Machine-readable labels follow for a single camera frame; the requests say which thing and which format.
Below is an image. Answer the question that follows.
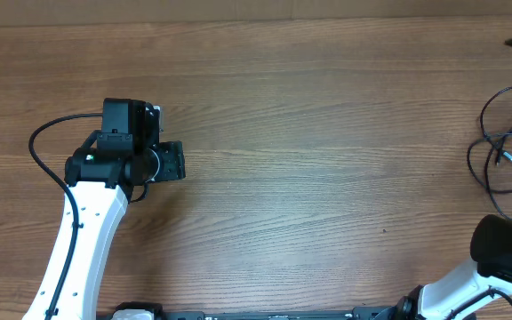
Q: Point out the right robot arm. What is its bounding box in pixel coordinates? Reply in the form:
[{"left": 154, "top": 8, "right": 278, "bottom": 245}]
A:
[{"left": 373, "top": 38, "right": 512, "bottom": 320}]

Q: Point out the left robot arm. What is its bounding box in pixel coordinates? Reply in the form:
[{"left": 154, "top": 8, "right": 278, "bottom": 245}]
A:
[{"left": 24, "top": 98, "right": 186, "bottom": 319}]

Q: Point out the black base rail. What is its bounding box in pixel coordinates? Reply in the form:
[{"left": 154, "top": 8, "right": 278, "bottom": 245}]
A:
[{"left": 116, "top": 302, "right": 396, "bottom": 320}]

